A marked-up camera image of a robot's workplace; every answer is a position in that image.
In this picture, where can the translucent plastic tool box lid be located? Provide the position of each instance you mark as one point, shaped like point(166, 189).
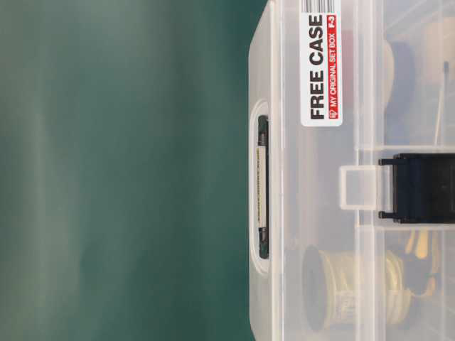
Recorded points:
point(302, 182)

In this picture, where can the black plastic box latch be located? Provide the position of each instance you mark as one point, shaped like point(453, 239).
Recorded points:
point(422, 188)

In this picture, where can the translucent plastic tool box base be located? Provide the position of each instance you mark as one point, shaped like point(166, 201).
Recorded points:
point(386, 309)

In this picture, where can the white FREE CASE label sticker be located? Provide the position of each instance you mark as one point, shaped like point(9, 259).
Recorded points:
point(320, 64)

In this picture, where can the red electrical tape roll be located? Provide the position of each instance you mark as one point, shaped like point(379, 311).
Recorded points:
point(347, 44)

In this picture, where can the white tape roll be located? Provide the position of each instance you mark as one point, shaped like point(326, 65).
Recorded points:
point(401, 78)

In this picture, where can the yellow black tool handles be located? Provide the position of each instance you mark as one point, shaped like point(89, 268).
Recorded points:
point(422, 262)

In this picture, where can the white cable tie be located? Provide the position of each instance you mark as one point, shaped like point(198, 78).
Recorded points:
point(441, 102)

